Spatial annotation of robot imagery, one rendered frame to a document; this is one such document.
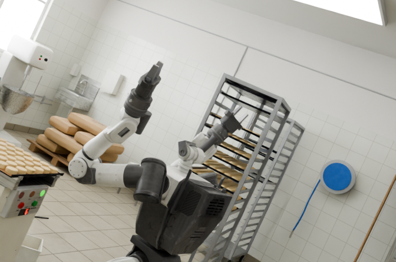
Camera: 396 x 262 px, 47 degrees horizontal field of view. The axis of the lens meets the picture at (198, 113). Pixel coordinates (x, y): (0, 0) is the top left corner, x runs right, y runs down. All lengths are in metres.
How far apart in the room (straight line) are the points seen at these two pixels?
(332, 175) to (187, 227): 3.93
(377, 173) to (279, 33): 2.20
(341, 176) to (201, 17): 3.02
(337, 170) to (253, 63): 1.82
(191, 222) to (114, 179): 0.33
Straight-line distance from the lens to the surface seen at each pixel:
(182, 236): 1.76
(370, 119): 5.72
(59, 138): 6.30
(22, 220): 2.40
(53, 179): 2.37
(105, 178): 1.75
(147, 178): 1.66
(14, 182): 2.14
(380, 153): 5.65
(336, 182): 5.53
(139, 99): 1.64
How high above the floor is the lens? 1.50
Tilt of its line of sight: 1 degrees down
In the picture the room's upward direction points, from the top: 25 degrees clockwise
